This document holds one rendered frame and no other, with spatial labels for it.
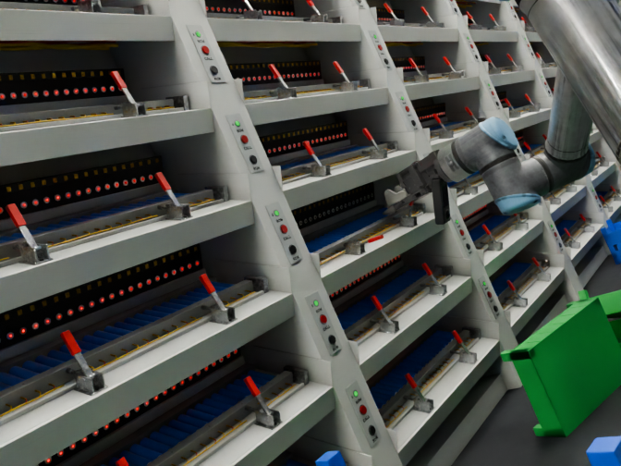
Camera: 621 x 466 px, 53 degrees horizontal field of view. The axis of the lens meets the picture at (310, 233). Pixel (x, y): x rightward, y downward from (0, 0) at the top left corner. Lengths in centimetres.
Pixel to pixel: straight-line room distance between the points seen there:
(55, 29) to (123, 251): 37
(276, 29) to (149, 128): 51
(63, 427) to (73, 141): 42
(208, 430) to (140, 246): 32
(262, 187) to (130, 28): 37
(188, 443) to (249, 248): 39
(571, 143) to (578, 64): 46
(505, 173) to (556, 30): 50
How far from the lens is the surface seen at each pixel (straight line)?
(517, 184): 145
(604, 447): 47
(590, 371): 158
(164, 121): 113
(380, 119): 180
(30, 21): 109
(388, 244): 148
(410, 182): 157
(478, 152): 147
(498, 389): 182
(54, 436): 88
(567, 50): 101
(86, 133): 103
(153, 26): 124
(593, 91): 99
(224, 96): 125
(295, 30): 157
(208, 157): 124
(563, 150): 145
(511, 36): 302
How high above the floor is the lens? 60
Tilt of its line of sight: 1 degrees up
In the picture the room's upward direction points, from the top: 24 degrees counter-clockwise
